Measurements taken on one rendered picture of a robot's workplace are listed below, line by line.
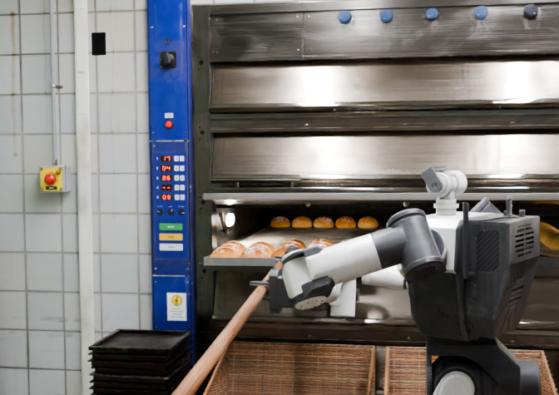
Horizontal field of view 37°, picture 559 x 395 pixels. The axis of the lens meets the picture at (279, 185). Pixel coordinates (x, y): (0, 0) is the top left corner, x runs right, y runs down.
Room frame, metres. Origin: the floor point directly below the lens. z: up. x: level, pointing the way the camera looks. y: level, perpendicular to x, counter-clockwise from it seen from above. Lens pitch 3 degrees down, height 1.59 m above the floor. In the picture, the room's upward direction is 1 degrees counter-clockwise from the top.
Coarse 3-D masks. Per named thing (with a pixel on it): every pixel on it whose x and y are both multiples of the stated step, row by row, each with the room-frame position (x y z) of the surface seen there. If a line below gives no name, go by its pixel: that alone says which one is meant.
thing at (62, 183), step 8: (40, 168) 3.16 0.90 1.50; (48, 168) 3.15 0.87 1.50; (56, 168) 3.15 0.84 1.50; (64, 168) 3.15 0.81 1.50; (40, 176) 3.16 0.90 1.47; (56, 176) 3.15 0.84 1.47; (64, 176) 3.15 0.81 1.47; (40, 184) 3.16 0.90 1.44; (56, 184) 3.15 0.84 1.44; (64, 184) 3.15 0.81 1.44
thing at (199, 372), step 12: (276, 264) 2.62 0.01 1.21; (264, 288) 2.26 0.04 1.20; (252, 300) 2.08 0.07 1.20; (240, 312) 1.94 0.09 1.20; (252, 312) 2.03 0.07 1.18; (228, 324) 1.82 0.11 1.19; (240, 324) 1.86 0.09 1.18; (228, 336) 1.73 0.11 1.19; (216, 348) 1.62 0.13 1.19; (204, 360) 1.53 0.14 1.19; (216, 360) 1.59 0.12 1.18; (192, 372) 1.46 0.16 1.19; (204, 372) 1.48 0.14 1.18; (180, 384) 1.39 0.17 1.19; (192, 384) 1.40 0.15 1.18
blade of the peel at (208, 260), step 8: (208, 256) 2.89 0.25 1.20; (208, 264) 2.83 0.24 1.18; (216, 264) 2.82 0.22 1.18; (224, 264) 2.82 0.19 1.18; (232, 264) 2.82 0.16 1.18; (240, 264) 2.81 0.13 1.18; (248, 264) 2.81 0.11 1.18; (256, 264) 2.81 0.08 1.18; (264, 264) 2.80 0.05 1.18; (272, 264) 2.80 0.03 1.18
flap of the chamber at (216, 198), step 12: (216, 204) 3.16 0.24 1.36; (228, 204) 3.15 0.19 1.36; (240, 204) 3.15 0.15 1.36; (252, 204) 3.14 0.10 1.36; (264, 204) 3.13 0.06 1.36; (276, 204) 3.12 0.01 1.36; (288, 204) 3.11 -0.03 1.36; (300, 204) 3.10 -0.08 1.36; (312, 204) 3.09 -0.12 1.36; (324, 204) 3.08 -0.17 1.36; (336, 204) 3.08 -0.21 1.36; (348, 204) 3.07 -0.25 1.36; (360, 204) 3.06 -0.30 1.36; (372, 204) 3.05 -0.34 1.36; (384, 204) 3.04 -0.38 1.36; (396, 204) 3.04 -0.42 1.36; (420, 204) 3.02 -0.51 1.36; (432, 204) 3.01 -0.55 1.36; (468, 204) 2.99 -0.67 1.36; (492, 204) 2.97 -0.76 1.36; (504, 204) 2.96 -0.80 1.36; (516, 204) 2.96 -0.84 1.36; (528, 204) 2.95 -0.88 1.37; (540, 204) 2.94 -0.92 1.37; (552, 204) 2.93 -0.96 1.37
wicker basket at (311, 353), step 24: (240, 360) 3.06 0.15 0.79; (264, 360) 3.05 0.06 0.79; (288, 360) 3.03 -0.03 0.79; (312, 360) 3.02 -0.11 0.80; (336, 360) 3.01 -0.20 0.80; (360, 360) 2.99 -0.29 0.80; (216, 384) 2.90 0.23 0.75; (240, 384) 3.04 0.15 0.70; (264, 384) 3.03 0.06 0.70; (288, 384) 3.02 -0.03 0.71; (312, 384) 3.00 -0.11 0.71; (336, 384) 2.99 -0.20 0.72; (360, 384) 2.97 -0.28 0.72
